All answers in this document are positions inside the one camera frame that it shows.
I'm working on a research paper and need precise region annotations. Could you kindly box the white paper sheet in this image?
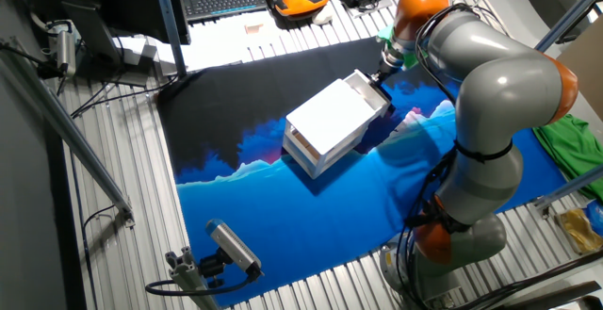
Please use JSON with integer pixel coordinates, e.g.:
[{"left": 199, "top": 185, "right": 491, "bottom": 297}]
[{"left": 155, "top": 15, "right": 302, "bottom": 73}]

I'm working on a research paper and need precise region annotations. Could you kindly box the white drawer cabinet frame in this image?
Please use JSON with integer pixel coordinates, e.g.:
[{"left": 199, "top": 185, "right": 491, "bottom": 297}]
[{"left": 281, "top": 77, "right": 369, "bottom": 179}]

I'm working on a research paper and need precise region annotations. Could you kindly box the aluminium profile bar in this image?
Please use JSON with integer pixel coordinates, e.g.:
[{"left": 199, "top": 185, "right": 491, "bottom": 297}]
[
  {"left": 531, "top": 165, "right": 603, "bottom": 212},
  {"left": 0, "top": 39, "right": 137, "bottom": 229}
]

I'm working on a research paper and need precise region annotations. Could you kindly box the aluminium profile post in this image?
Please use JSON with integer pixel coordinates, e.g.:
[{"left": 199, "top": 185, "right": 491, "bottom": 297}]
[
  {"left": 150, "top": 0, "right": 189, "bottom": 78},
  {"left": 535, "top": 0, "right": 603, "bottom": 52}
]

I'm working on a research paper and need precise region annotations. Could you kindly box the aluminium camera mount profile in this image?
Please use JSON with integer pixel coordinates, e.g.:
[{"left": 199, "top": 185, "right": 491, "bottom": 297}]
[{"left": 164, "top": 246, "right": 222, "bottom": 310}]

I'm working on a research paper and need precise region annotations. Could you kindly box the silver camera on mount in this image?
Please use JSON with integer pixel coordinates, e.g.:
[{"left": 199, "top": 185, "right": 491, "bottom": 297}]
[{"left": 45, "top": 19, "right": 79, "bottom": 79}]

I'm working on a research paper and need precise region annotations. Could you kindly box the black camera cable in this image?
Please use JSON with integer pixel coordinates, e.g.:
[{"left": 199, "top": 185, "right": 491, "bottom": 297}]
[{"left": 144, "top": 271, "right": 258, "bottom": 298}]

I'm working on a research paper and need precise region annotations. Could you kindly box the green cloth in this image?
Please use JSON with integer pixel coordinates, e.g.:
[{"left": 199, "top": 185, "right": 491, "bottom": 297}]
[{"left": 531, "top": 113, "right": 603, "bottom": 203}]

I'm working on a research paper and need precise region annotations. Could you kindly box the black computer keyboard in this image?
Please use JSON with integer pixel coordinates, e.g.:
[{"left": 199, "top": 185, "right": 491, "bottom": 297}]
[{"left": 180, "top": 0, "right": 269, "bottom": 24}]

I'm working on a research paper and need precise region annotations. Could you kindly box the blue black printed cloth mat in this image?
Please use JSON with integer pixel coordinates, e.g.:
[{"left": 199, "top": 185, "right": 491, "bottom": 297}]
[{"left": 157, "top": 34, "right": 569, "bottom": 307}]

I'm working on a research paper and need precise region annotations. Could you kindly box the brown cardboard board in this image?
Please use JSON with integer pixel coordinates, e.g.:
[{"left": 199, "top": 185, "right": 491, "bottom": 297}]
[{"left": 555, "top": 29, "right": 603, "bottom": 123}]

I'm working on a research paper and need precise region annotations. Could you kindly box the black strap tie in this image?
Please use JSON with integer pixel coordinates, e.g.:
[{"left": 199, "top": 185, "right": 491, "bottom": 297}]
[
  {"left": 453, "top": 139, "right": 513, "bottom": 163},
  {"left": 403, "top": 199, "right": 472, "bottom": 235}
]

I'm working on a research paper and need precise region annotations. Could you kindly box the silver camera with blue end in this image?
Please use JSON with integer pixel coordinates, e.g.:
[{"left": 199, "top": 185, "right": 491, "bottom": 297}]
[{"left": 204, "top": 218, "right": 266, "bottom": 283}]

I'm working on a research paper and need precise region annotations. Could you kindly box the green wrist mount bracket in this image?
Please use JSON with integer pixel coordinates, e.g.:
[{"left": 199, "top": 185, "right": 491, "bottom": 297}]
[{"left": 376, "top": 24, "right": 428, "bottom": 71}]

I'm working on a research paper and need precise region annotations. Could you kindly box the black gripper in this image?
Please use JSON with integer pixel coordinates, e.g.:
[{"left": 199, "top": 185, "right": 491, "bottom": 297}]
[{"left": 368, "top": 50, "right": 405, "bottom": 90}]

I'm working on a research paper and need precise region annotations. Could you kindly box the black metal drawer handle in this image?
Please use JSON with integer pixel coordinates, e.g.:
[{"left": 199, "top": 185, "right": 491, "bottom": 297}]
[{"left": 368, "top": 76, "right": 395, "bottom": 114}]

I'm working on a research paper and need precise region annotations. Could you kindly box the blue plastic bag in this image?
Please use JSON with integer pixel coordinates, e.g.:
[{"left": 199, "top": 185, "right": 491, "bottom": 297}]
[{"left": 583, "top": 200, "right": 603, "bottom": 237}]

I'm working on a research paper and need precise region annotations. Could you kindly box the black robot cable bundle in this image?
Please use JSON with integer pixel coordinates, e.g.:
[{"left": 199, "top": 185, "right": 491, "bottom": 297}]
[{"left": 393, "top": 2, "right": 500, "bottom": 310}]

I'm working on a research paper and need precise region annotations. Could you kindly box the yellow plastic bag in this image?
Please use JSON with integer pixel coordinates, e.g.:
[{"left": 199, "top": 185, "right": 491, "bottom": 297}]
[{"left": 557, "top": 205, "right": 603, "bottom": 255}]

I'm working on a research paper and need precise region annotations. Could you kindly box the white lumpy object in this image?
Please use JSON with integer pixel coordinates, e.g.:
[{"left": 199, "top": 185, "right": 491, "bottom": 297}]
[{"left": 312, "top": 7, "right": 335, "bottom": 26}]

